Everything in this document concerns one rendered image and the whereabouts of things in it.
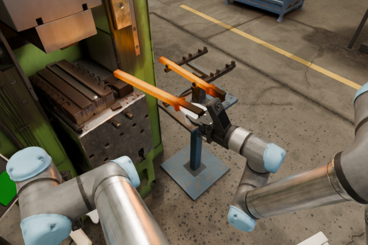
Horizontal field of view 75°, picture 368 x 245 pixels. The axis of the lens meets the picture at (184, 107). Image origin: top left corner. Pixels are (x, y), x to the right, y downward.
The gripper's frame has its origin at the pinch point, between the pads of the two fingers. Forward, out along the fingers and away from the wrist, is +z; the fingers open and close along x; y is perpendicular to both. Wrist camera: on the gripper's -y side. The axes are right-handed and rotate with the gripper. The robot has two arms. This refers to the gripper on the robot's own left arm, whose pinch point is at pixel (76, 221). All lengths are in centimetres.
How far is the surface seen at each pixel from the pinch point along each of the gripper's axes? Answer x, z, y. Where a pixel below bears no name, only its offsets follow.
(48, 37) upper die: 7, -39, -44
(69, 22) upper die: 14, -41, -48
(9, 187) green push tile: -16.3, -7.0, -15.2
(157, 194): 35, 93, -47
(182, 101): 42.2, -20.2, -16.8
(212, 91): 65, -5, -33
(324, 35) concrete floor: 350, 94, -187
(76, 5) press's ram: 18, -45, -50
